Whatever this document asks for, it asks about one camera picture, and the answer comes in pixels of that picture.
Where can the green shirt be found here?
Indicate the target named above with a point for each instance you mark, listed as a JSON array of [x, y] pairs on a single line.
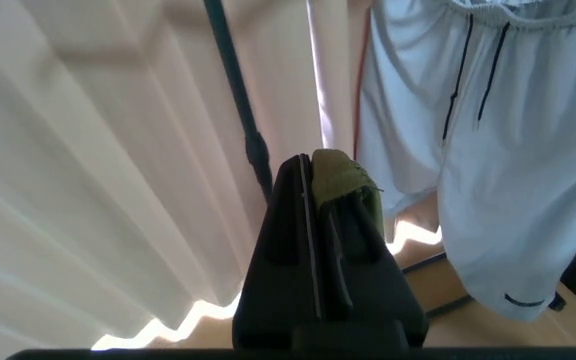
[[338, 175]]

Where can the pale grey shorts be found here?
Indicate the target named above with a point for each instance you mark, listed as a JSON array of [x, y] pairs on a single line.
[[518, 200]]

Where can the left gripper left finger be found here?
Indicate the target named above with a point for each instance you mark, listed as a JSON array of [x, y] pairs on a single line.
[[268, 310]]

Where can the beige curtain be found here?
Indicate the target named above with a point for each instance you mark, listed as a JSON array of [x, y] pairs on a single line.
[[93, 150]]

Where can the black clothes rack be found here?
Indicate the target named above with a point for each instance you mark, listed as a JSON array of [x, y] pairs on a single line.
[[238, 95]]

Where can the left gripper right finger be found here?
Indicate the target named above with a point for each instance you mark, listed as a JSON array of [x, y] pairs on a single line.
[[368, 300]]

